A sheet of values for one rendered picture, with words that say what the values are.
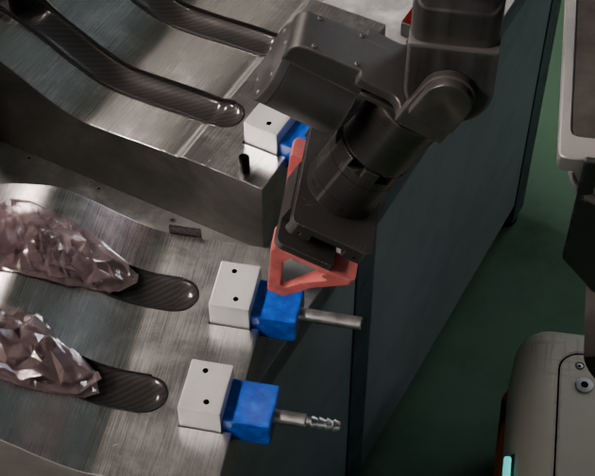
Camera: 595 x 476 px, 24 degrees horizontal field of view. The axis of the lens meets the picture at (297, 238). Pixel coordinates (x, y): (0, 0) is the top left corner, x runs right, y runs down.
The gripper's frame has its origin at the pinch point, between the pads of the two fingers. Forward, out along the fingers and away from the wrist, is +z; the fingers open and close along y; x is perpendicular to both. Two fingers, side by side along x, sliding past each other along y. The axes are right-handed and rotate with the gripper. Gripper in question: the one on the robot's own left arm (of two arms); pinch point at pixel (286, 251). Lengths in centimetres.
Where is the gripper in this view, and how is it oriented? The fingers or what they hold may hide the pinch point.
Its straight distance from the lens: 107.4
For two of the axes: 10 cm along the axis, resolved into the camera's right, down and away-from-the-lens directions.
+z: -4.5, 5.3, 7.2
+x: 8.8, 4.0, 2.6
